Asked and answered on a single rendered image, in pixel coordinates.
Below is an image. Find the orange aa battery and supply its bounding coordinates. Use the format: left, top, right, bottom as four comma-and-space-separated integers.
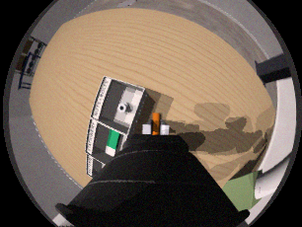
153, 113, 160, 134

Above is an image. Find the green and white eraser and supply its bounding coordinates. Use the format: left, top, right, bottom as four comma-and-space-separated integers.
106, 129, 121, 156

